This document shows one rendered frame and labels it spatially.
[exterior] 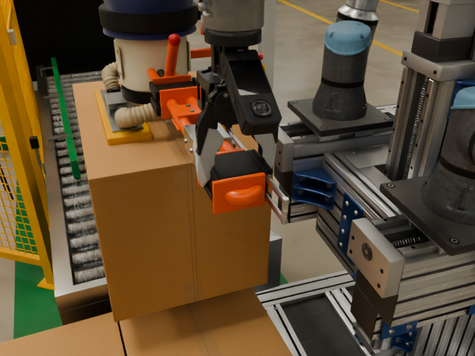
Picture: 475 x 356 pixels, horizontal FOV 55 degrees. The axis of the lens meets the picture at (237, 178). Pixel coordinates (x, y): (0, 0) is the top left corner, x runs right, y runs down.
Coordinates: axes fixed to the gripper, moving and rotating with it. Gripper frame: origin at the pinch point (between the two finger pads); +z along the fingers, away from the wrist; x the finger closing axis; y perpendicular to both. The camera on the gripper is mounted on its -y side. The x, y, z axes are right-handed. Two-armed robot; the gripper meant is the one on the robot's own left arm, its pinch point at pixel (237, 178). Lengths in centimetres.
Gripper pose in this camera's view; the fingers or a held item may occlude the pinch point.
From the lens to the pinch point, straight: 65.2
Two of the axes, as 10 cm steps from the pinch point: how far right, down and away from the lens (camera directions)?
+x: -9.4, 1.7, -3.1
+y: -3.5, -4.7, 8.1
